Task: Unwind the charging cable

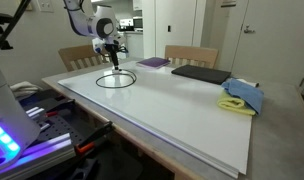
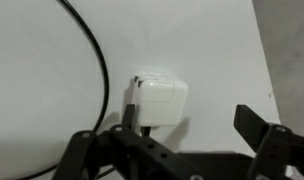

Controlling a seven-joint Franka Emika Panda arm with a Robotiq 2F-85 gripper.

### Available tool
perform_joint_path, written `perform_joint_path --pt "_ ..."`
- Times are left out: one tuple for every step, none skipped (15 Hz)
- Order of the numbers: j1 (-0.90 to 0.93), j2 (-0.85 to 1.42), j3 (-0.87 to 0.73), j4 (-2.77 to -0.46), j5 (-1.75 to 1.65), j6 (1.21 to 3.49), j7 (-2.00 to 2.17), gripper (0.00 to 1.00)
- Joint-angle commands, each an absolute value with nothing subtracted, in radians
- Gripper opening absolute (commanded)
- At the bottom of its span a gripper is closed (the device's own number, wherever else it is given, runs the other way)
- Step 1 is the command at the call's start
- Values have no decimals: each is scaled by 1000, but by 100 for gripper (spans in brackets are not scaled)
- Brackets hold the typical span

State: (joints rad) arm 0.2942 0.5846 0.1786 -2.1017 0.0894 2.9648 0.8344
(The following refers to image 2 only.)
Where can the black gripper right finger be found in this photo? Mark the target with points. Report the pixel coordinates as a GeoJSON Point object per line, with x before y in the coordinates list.
{"type": "Point", "coordinates": [278, 150]}

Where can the white power adapter brick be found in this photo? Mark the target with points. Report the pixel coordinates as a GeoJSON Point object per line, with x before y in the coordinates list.
{"type": "Point", "coordinates": [158, 103]}

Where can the large white board mat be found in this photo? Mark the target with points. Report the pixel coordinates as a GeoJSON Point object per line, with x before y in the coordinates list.
{"type": "Point", "coordinates": [192, 40]}

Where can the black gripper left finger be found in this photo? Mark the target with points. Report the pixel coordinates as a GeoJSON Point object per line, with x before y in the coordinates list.
{"type": "Point", "coordinates": [142, 156]}

